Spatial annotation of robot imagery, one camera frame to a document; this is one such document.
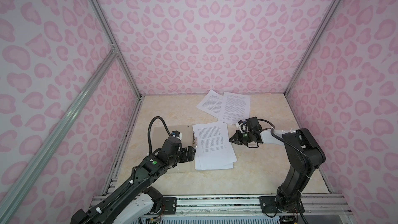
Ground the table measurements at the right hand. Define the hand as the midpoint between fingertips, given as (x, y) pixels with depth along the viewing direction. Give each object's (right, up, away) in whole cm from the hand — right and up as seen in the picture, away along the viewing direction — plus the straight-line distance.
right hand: (230, 138), depth 93 cm
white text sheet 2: (-10, +21, +21) cm, 32 cm away
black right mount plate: (+15, -28, -19) cm, 37 cm away
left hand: (-23, -3, -14) cm, 27 cm away
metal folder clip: (-21, -2, +2) cm, 21 cm away
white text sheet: (-10, -4, +2) cm, 11 cm away
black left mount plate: (-32, -28, -19) cm, 46 cm away
